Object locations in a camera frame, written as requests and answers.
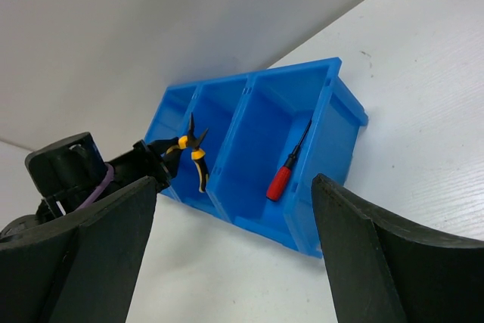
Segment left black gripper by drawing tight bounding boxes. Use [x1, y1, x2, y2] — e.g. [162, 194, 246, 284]
[1, 132, 171, 242]

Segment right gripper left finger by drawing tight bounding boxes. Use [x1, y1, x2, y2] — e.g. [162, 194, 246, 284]
[1, 177, 157, 322]

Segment yellow-handled needle-nose pliers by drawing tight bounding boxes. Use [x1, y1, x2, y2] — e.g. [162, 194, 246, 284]
[148, 113, 209, 193]

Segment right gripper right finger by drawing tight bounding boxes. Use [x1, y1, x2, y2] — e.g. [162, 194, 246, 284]
[312, 174, 483, 322]

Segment blue three-compartment plastic bin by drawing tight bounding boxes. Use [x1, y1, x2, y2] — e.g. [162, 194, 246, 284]
[145, 57, 368, 258]

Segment red-handled screwdriver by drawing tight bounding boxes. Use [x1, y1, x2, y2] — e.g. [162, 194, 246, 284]
[266, 120, 312, 201]

